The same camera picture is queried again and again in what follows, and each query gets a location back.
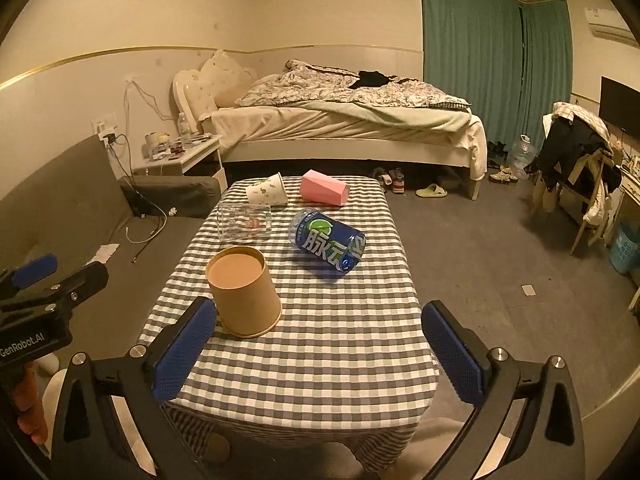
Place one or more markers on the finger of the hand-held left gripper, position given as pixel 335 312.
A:
pixel 82 282
pixel 35 267

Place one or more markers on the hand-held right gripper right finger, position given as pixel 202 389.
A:
pixel 455 355

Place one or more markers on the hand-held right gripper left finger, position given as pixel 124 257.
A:
pixel 185 355

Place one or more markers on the brown paper cup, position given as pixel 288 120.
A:
pixel 245 300

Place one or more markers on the clear plastic cup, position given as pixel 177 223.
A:
pixel 240 232

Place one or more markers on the white printed paper cup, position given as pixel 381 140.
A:
pixel 267 192

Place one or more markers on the pink cup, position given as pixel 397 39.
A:
pixel 322 190

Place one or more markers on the person's left hand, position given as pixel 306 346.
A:
pixel 31 422

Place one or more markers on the white tissue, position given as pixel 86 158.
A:
pixel 106 252

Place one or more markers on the grey sofa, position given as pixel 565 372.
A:
pixel 65 210

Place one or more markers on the white paper scrap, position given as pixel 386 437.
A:
pixel 528 289

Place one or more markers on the grey checked tablecloth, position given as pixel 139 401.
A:
pixel 325 350

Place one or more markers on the white tape roll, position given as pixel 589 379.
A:
pixel 156 139

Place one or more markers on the green slipper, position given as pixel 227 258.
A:
pixel 431 191

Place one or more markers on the blue plastic drink bottle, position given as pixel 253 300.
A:
pixel 325 242

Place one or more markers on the white nightstand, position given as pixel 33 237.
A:
pixel 200 155

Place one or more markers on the clear water bottle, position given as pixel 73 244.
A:
pixel 184 127

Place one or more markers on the pair of sneakers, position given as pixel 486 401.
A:
pixel 392 180

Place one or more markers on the white sandals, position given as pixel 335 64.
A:
pixel 501 175

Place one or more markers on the blue waste bin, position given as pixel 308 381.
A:
pixel 625 250

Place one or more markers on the wooden chair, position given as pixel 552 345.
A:
pixel 595 210

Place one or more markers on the dark shoes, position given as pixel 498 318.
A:
pixel 497 152

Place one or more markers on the large water jug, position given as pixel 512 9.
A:
pixel 523 157

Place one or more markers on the cream tufted headboard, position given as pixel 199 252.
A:
pixel 192 95

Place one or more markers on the white desk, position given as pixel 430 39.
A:
pixel 627 200

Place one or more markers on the black jacket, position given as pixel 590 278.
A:
pixel 570 150

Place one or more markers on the white bed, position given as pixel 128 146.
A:
pixel 350 135

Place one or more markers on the cream pillow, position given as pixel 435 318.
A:
pixel 227 80

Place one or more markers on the plaid shirt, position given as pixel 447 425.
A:
pixel 592 122

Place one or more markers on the floral quilt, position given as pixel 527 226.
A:
pixel 350 91

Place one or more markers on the black garment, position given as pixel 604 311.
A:
pixel 370 80

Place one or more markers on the black television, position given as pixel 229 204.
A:
pixel 620 105

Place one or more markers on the green curtain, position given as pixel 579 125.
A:
pixel 470 40
pixel 547 70

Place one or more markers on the white air conditioner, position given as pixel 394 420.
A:
pixel 610 22

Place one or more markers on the wall socket with charger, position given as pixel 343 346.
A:
pixel 106 130

